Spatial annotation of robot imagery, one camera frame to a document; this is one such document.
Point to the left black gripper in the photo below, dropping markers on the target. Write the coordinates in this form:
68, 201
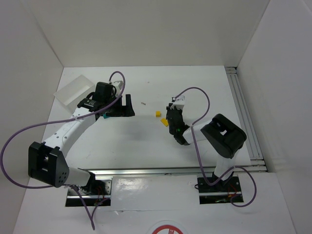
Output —
119, 110

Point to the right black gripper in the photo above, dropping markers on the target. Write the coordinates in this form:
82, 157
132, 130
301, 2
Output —
174, 117

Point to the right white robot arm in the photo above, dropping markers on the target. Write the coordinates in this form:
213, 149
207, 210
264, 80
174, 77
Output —
224, 136

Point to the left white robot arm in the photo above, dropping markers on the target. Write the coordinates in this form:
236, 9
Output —
47, 160

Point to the yellow rectangular block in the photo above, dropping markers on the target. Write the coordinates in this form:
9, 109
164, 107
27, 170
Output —
164, 122

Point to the clear plastic container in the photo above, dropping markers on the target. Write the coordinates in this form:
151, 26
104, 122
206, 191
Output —
74, 92

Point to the red prohibition sign sticker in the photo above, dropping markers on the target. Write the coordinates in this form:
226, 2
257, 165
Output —
167, 227

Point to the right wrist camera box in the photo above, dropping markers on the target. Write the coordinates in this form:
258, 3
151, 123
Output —
178, 102

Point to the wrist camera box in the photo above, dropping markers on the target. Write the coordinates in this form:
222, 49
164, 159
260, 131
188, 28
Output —
178, 102
115, 88

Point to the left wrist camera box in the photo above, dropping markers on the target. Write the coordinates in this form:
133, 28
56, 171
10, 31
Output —
115, 88

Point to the front aluminium rail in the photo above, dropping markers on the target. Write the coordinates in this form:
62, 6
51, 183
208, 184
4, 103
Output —
258, 167

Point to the aluminium rail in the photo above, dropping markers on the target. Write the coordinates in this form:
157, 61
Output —
252, 143
258, 167

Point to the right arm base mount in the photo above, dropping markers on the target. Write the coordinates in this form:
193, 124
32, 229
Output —
219, 194

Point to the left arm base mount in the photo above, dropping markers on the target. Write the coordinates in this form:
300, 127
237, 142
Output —
91, 199

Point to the right aluminium rail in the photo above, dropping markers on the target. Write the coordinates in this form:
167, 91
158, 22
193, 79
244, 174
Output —
252, 143

